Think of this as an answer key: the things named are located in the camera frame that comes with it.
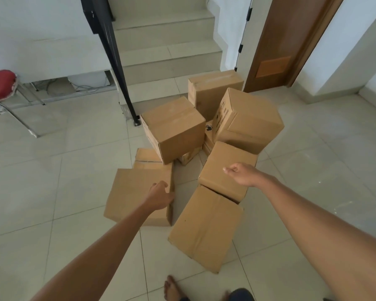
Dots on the brown wooden door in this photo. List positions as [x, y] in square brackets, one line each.
[288, 34]

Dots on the brown wooden door frame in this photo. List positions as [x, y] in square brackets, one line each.
[316, 37]

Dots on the cardboard box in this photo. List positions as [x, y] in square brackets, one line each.
[128, 197]

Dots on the person's dark shorts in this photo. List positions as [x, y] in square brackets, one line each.
[242, 295]

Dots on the pile of cardboard boxes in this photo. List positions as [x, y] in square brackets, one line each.
[175, 128]

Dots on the red chair with chrome frame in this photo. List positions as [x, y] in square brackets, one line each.
[0, 84]

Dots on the grey tiled staircase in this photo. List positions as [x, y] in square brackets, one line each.
[166, 43]

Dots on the person's right fingers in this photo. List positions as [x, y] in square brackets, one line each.
[231, 169]

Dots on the person's bare foot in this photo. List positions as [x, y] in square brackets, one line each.
[171, 289]

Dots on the white door with black hinges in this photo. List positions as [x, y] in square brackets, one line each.
[243, 31]

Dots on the person's left hand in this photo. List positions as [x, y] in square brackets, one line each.
[156, 199]

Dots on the person's right forearm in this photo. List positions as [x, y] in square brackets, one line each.
[326, 235]

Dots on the person's right hand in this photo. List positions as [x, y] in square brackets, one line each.
[249, 175]

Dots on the black stair railing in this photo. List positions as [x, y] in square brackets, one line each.
[108, 43]

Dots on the person's left fingers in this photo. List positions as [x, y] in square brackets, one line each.
[163, 186]

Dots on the person's left forearm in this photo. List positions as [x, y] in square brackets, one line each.
[100, 257]

